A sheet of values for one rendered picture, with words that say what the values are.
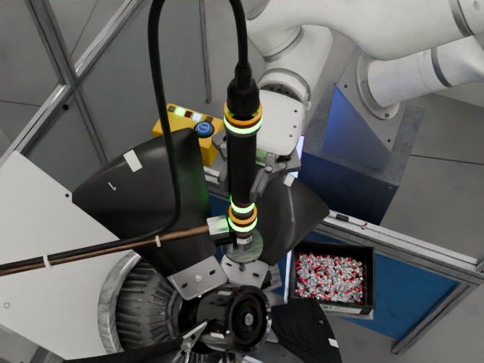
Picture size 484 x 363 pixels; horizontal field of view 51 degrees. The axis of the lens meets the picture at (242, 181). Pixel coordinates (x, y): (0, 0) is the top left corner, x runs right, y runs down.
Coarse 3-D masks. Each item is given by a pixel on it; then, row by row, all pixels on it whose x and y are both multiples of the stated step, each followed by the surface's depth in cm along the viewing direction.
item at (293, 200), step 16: (272, 192) 108; (288, 192) 109; (304, 192) 111; (256, 208) 105; (272, 208) 105; (288, 208) 106; (304, 208) 108; (320, 208) 110; (256, 224) 103; (272, 224) 103; (288, 224) 104; (304, 224) 106; (272, 240) 101; (288, 240) 102; (272, 256) 99
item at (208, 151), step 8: (168, 104) 134; (168, 112) 133; (184, 112) 133; (176, 120) 131; (184, 120) 131; (192, 120) 131; (200, 120) 131; (216, 120) 131; (160, 128) 130; (176, 128) 130; (192, 128) 130; (216, 128) 130; (200, 136) 128; (208, 136) 128; (200, 144) 127; (208, 144) 127; (208, 152) 128; (216, 152) 135; (208, 160) 131
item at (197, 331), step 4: (204, 324) 85; (196, 328) 84; (200, 328) 86; (204, 328) 87; (192, 332) 83; (196, 332) 85; (200, 332) 88; (184, 336) 82; (188, 336) 83; (196, 336) 88; (184, 340) 83; (188, 340) 85; (192, 340) 88; (196, 340) 89; (184, 344) 86; (192, 344) 90; (184, 348) 88; (180, 352) 88; (176, 356) 88
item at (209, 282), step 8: (200, 264) 89; (208, 264) 89; (216, 264) 89; (184, 272) 89; (192, 272) 89; (200, 272) 89; (208, 272) 89; (216, 272) 89; (224, 272) 90; (176, 280) 90; (184, 280) 90; (192, 280) 90; (208, 280) 90; (216, 280) 90; (224, 280) 90; (176, 288) 90; (184, 288) 90; (192, 288) 90; (200, 288) 90; (208, 288) 90; (184, 296) 91; (192, 296) 91
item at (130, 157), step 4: (128, 152) 80; (132, 152) 80; (124, 156) 80; (128, 156) 80; (132, 156) 80; (136, 156) 81; (128, 160) 80; (132, 160) 81; (136, 160) 81; (132, 164) 81; (136, 164) 81; (140, 164) 81; (132, 168) 81; (136, 168) 81
